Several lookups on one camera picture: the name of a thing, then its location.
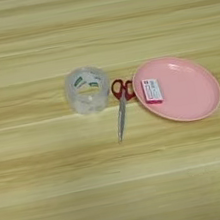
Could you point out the clear packing tape roll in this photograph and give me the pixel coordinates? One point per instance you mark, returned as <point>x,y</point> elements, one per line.
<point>89,107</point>

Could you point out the pink box with white label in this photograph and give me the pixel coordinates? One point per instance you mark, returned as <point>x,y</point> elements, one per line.
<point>152,90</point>

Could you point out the pink oval plate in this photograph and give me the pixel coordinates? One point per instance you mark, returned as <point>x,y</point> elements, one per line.
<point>186,92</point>

